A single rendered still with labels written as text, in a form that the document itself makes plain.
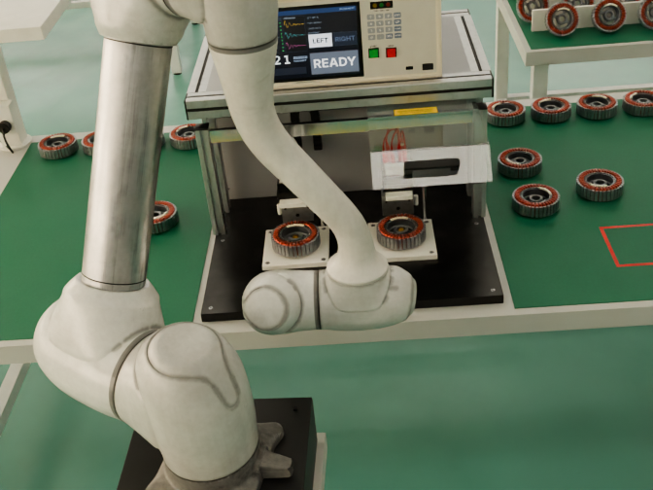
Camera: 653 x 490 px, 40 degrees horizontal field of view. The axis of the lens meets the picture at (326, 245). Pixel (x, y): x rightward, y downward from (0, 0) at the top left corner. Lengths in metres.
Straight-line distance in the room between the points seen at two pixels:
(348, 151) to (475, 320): 0.58
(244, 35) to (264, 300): 0.44
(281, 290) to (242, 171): 0.86
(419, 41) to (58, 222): 1.04
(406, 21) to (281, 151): 0.70
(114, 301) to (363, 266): 0.40
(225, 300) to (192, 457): 0.65
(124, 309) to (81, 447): 1.47
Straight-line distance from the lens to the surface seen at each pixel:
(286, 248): 2.02
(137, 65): 1.35
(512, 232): 2.15
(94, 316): 1.41
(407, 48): 2.00
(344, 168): 2.26
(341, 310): 1.49
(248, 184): 2.29
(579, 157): 2.48
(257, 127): 1.34
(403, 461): 2.62
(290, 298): 1.46
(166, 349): 1.32
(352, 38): 1.99
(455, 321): 1.90
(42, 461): 2.86
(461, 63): 2.10
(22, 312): 2.12
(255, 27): 1.26
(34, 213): 2.49
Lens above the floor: 1.94
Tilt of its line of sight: 34 degrees down
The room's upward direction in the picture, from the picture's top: 6 degrees counter-clockwise
